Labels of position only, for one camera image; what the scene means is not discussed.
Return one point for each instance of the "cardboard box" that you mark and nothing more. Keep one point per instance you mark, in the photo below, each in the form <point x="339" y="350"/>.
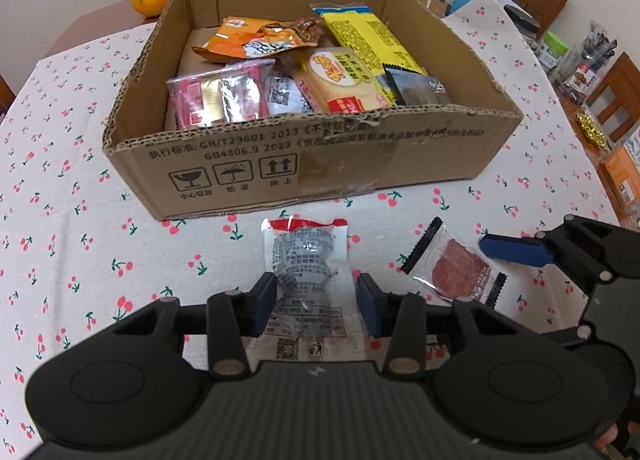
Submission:
<point x="350" y="175"/>

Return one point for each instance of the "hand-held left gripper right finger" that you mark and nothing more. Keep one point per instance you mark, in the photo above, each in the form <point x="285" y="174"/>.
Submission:
<point x="367" y="301"/>

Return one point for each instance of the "green-lid jar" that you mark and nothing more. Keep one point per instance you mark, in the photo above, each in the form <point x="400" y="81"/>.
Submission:
<point x="554" y="45"/>

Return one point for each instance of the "dark snack packet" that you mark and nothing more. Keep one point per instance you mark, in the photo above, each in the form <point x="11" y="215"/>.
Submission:
<point x="417" y="88"/>

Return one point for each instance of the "gold ornament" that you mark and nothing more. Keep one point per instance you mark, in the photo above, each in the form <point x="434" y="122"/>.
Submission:
<point x="592" y="128"/>

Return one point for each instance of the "pink silver snack packet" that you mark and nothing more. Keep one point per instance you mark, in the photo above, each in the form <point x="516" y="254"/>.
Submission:
<point x="210" y="98"/>

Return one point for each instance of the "orange box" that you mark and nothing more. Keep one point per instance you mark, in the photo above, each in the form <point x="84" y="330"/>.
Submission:
<point x="622" y="180"/>

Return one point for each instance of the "long yellow snack packet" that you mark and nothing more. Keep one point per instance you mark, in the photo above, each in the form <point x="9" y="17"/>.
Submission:
<point x="360" y="35"/>

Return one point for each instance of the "white red-top snack packet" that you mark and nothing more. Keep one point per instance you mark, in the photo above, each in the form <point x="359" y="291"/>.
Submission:
<point x="305" y="260"/>

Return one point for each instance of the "cherry-print tablecloth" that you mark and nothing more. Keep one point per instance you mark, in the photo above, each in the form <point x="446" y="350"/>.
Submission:
<point x="75" y="165"/>

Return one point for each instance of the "yellow rice cracker packet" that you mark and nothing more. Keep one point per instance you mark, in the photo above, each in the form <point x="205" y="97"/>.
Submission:
<point x="335" y="80"/>

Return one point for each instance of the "black-lid jar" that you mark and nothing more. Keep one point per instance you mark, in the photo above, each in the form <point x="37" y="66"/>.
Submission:
<point x="522" y="23"/>

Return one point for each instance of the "orange snack packet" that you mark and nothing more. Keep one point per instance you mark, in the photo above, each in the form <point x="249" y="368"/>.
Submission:
<point x="240" y="38"/>

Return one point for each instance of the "white grey-print snack packet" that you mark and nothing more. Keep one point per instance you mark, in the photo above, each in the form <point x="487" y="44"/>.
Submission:
<point x="285" y="93"/>

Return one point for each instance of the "brown snack packet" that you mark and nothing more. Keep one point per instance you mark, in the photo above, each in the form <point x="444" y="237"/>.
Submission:
<point x="310" y="30"/>

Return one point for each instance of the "clear container of packets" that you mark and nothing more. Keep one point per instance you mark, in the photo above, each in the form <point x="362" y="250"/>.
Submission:
<point x="585" y="65"/>

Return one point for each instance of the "clear meat slice packet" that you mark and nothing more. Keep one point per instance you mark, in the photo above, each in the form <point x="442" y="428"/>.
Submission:
<point x="450" y="270"/>

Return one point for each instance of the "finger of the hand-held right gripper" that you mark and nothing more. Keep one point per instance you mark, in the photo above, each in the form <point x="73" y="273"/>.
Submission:
<point x="515" y="250"/>
<point x="585" y="335"/>

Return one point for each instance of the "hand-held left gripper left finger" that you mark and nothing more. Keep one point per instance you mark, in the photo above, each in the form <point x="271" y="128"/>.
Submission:
<point x="264" y="301"/>

